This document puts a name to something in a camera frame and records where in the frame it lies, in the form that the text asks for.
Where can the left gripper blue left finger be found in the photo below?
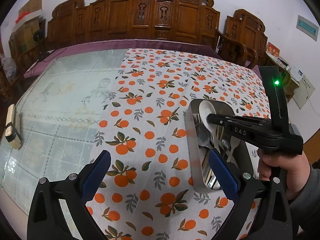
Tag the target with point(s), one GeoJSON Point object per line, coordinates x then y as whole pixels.
{"type": "Point", "coordinates": [46, 219]}

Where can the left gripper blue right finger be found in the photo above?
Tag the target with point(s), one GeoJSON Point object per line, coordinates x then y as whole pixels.
{"type": "Point", "coordinates": [272, 219]}

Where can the white plastic fork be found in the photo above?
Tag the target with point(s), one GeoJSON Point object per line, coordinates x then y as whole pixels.
{"type": "Point", "coordinates": [234, 143]}

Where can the large metal spoon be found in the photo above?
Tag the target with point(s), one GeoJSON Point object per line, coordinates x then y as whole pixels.
{"type": "Point", "coordinates": [203, 136]}

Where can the small metal spoon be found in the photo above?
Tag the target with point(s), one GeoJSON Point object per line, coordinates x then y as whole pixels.
{"type": "Point", "coordinates": [226, 144]}

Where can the dark brown chopstick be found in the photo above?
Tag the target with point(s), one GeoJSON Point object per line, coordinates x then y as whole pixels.
{"type": "Point", "coordinates": [219, 132]}

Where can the light bamboo chopstick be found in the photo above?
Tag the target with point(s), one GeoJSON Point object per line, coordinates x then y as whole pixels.
{"type": "Point", "coordinates": [206, 170]}

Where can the metal fork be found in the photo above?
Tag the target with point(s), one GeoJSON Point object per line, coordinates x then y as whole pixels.
{"type": "Point", "coordinates": [196, 119]}

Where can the person's right forearm grey sleeve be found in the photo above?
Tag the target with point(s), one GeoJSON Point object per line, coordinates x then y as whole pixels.
{"type": "Point", "coordinates": [305, 207]}

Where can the wooden side table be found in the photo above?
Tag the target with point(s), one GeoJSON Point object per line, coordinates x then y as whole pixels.
{"type": "Point", "coordinates": [289, 83]}

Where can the purple armchair cushion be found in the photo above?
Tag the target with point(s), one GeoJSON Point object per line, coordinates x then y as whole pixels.
{"type": "Point", "coordinates": [257, 71]}

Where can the red sign card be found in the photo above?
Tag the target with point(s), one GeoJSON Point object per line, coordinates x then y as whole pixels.
{"type": "Point", "coordinates": [273, 50]}

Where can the carved wooden armchair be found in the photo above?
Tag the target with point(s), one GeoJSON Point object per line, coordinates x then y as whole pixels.
{"type": "Point", "coordinates": [248, 29]}

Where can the orange-print tablecloth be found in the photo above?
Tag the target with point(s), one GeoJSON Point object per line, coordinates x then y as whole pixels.
{"type": "Point", "coordinates": [148, 191]}

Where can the stacked cardboard boxes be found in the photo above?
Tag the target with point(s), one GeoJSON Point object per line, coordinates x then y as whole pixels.
{"type": "Point", "coordinates": [26, 25]}

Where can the carved wooden sofa bench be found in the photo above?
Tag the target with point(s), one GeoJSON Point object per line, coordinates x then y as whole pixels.
{"type": "Point", "coordinates": [186, 21]}

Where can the white panel leaning on wall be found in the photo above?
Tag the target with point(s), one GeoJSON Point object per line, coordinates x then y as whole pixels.
{"type": "Point", "coordinates": [303, 93]}

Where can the wall electrical panel box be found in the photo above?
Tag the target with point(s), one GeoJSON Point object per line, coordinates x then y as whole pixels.
{"type": "Point", "coordinates": [307, 27]}

